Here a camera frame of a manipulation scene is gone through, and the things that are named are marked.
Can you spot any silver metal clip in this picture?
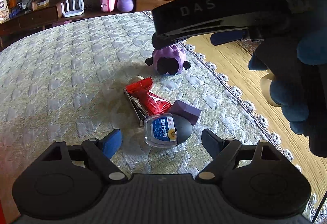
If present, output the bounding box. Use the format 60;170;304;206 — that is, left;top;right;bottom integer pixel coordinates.
124;89;148;127

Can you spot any blue gloved right hand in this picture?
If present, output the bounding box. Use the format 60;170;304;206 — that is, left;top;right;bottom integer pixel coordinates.
248;28;327;136

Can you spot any yellow woven table runner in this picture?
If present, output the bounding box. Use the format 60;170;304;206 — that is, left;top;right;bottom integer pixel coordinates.
187;34;326;202

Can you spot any purple spiky toy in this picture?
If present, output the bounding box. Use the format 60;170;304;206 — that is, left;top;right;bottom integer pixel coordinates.
145;45;191;76

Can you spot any clear bottle blue label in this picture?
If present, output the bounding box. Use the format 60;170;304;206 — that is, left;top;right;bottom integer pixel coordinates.
143;113;193;148

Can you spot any purple block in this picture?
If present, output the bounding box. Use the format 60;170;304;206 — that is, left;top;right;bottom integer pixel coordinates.
168;100;202;126

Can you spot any red snack packet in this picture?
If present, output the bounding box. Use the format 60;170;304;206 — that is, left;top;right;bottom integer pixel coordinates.
125;77;172;116

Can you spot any quilted cream table mat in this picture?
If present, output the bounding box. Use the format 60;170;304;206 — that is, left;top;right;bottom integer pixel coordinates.
1;13;282;222

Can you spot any pink toy suitcase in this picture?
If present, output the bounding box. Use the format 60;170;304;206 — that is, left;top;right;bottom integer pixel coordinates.
100;0;116;12

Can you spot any white wifi router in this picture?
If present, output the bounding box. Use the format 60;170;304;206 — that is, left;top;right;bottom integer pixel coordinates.
61;0;85;18

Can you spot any wooden tv console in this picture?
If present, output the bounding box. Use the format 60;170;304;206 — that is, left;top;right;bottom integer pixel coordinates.
0;0;191;46

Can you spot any snack box on console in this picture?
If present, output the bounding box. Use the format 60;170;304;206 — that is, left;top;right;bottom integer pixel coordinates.
0;0;9;24

